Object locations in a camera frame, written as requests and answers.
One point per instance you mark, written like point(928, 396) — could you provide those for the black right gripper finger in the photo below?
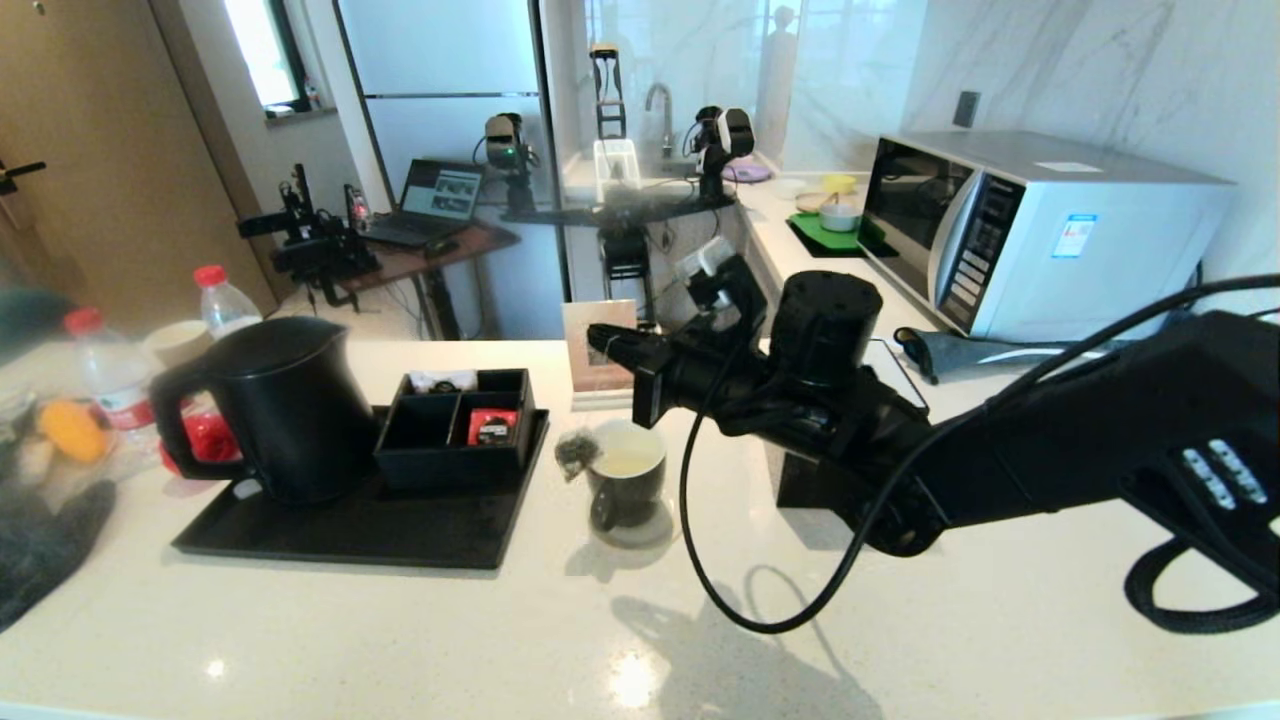
point(620, 337)
point(625, 362)

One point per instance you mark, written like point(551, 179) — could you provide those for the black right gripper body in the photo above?
point(700, 385)

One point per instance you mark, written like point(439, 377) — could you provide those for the black electric kettle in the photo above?
point(290, 420)

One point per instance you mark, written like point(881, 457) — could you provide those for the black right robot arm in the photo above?
point(1050, 460)

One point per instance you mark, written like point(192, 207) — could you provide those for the QR code sign stand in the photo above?
point(590, 350)

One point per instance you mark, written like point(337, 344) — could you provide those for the black mug white inside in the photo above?
point(630, 480)

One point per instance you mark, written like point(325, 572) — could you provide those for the clear glass coaster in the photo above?
point(672, 520)

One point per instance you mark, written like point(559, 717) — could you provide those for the black tissue box white lid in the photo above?
point(800, 485)

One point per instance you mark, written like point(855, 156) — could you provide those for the red sachet packet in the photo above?
point(492, 427)

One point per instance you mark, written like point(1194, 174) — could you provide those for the white dish rack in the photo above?
point(615, 165)

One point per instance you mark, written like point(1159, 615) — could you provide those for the white sachets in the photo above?
point(440, 381)

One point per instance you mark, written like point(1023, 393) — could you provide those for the green mat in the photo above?
point(815, 238)

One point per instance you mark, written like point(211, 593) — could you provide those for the black computer mouse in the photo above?
point(440, 247)

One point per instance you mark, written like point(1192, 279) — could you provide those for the brown wooden desk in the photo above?
point(430, 262)

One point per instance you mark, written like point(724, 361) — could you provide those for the purple plate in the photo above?
point(748, 172)

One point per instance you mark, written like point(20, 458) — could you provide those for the black compartment organizer box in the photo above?
point(430, 445)

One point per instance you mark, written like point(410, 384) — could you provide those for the grey bowl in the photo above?
point(838, 218)

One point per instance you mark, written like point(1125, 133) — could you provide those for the grey robot gripper green light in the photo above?
point(505, 150)

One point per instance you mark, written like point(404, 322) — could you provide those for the black white robot gripper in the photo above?
point(725, 135)

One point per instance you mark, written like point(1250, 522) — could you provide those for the chrome sink faucet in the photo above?
point(662, 110)

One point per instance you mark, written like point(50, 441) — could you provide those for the open laptop computer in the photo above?
point(430, 200)

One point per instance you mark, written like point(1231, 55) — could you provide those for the yellow bowl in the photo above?
point(838, 183)

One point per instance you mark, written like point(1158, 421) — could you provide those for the dark grey fabric pouch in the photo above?
point(950, 350)

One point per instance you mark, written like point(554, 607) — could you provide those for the black serving tray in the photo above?
point(400, 535)

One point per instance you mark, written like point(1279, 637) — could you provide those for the upright red lit device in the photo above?
point(356, 208)

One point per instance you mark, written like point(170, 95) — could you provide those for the frosted glass door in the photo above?
point(450, 60)

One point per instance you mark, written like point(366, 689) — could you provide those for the water bottle white band label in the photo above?
point(225, 305)

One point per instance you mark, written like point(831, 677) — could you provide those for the small white tag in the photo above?
point(246, 490)

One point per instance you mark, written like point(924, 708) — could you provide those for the silver microwave oven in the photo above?
point(1100, 250)

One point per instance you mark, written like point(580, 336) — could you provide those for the red toy apple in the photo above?
point(205, 440)

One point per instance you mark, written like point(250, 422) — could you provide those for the brown paper cup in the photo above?
point(175, 342)

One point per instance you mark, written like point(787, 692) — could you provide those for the bright window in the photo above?
point(262, 50)

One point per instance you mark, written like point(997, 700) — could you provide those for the water bottle mountain logo label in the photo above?
point(115, 380)

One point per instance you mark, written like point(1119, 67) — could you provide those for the brown wooden door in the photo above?
point(100, 150)

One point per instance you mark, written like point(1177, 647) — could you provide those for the teal chair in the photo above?
point(30, 315)

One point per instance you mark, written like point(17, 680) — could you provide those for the grey fluffy towel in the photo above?
point(50, 550)

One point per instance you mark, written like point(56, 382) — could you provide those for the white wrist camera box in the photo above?
point(705, 260)

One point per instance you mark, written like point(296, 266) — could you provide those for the black background robot frame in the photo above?
point(620, 210)

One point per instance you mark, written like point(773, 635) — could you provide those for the dark wall switch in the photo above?
point(966, 108)

